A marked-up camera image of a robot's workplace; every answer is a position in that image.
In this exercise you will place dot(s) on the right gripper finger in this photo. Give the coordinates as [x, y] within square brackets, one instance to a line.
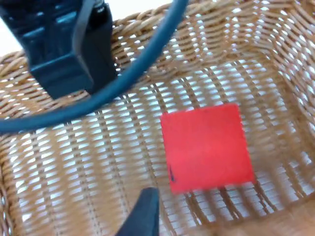
[145, 216]
[101, 49]
[49, 61]

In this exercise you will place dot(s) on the brown wicker basket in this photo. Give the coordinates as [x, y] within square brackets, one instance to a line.
[73, 159]

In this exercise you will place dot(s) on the red cube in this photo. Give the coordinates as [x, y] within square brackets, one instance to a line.
[206, 147]

